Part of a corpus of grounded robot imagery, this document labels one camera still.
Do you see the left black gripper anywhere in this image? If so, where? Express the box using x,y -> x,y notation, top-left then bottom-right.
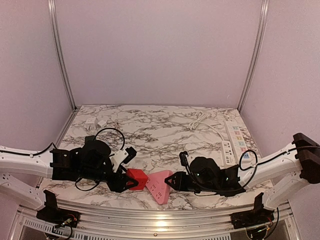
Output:
80,164 -> 139,194

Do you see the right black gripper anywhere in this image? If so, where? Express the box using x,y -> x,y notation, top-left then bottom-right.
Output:
165,171 -> 218,193

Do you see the red cube socket adapter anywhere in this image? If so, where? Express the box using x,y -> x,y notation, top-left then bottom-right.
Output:
126,168 -> 149,191

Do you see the pink triangular power strip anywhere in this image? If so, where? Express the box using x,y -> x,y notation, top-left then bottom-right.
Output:
145,170 -> 173,205

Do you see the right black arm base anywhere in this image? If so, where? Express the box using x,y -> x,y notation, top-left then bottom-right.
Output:
230,192 -> 275,229

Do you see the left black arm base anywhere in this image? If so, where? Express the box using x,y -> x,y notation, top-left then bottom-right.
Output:
36,190 -> 80,228

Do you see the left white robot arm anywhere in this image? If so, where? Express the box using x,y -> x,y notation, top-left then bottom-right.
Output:
0,136 -> 139,223

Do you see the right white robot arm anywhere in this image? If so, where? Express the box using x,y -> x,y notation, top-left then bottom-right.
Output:
164,133 -> 320,224

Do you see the white short power strip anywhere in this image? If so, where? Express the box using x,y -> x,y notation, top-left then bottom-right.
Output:
221,140 -> 236,167

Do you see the white multicolour power strip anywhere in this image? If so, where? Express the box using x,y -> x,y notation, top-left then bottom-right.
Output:
224,121 -> 248,162

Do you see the white charger left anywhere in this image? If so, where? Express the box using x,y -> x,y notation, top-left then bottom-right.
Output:
84,116 -> 97,131

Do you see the aluminium front table rail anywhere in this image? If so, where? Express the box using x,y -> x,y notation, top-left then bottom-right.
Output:
29,199 -> 295,240

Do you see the white coiled power cord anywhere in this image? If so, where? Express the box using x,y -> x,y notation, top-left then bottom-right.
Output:
187,111 -> 226,141

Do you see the left aluminium corner post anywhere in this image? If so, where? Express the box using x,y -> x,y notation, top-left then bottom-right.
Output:
48,0 -> 77,112

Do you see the aluminium corner post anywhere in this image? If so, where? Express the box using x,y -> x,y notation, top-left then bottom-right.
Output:
48,0 -> 77,112
237,0 -> 270,113

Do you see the right aluminium corner post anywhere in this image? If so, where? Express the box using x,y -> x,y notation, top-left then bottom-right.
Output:
237,0 -> 270,113

